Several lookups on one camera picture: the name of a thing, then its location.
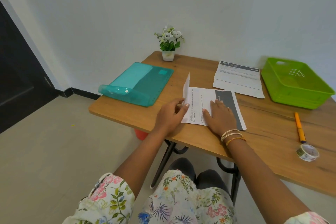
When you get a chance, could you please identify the white bangle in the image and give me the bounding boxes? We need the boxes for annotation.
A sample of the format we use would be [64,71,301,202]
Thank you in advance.
[221,129,241,141]
[222,132,243,143]

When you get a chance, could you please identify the person's left hand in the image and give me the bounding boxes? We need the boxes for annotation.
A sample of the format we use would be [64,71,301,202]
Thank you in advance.
[154,97,190,137]

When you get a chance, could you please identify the red plastic object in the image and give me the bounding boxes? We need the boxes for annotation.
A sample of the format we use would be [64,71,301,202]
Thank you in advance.
[134,128,149,141]

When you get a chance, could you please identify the white printed paper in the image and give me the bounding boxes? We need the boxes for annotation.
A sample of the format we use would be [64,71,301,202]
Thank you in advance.
[181,72,247,131]

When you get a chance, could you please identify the orange pen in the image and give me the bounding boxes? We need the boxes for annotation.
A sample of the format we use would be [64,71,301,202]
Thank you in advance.
[294,112,307,144]

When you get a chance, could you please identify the black metal table frame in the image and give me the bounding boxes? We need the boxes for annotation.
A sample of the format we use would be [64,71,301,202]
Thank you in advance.
[150,139,242,206]

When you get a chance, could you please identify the green plastic basket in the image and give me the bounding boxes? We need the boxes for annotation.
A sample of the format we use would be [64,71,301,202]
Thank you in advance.
[261,57,336,110]

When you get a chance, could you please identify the gold bangle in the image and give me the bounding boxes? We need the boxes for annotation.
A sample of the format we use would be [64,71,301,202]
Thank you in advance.
[225,137,247,149]

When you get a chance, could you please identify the teal plastic document folder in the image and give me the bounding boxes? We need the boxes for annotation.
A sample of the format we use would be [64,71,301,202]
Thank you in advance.
[98,62,174,108]

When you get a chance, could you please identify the black skirting board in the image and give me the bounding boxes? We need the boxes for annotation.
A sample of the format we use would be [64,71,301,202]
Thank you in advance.
[55,87,102,100]

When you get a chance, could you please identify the floral patterned shirt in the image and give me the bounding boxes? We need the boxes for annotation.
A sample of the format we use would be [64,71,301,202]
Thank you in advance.
[62,170,330,224]

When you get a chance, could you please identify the small potted white flower plant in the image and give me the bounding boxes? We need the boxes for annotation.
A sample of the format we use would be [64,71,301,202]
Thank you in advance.
[154,24,185,62]

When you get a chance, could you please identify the black door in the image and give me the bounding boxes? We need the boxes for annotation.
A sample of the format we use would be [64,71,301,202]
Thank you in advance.
[0,1,60,134]

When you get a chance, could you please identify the person's left forearm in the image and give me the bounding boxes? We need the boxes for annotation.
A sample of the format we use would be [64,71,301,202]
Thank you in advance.
[113,126,174,198]

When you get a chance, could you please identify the person's right forearm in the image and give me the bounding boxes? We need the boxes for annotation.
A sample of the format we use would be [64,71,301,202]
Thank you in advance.
[226,138,313,219]

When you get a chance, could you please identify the person's right hand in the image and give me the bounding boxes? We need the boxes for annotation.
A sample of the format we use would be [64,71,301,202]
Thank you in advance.
[202,99,238,137]

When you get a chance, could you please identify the patterned tape roll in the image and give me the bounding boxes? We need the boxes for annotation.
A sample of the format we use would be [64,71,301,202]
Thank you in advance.
[296,143,320,162]

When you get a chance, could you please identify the plain white paper sheet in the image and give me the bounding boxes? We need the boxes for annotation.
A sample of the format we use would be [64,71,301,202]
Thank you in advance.
[212,79,265,99]

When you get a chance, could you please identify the white sheet with dark header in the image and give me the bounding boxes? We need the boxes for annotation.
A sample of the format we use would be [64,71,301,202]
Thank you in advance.
[214,61,263,90]

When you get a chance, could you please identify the dark grey trousers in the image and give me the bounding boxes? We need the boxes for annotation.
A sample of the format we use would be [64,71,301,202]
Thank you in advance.
[167,157,229,193]

